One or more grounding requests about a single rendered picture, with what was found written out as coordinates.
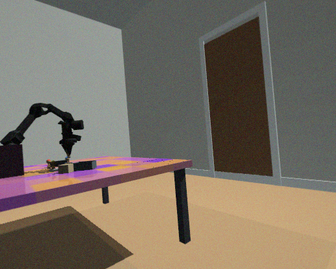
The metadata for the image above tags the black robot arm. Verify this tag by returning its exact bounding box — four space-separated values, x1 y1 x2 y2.
0 103 84 145

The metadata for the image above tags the tan rectangular block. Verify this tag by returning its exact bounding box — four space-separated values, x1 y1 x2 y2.
58 164 74 174

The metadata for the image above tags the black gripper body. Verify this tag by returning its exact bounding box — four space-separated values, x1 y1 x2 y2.
59 131 77 144

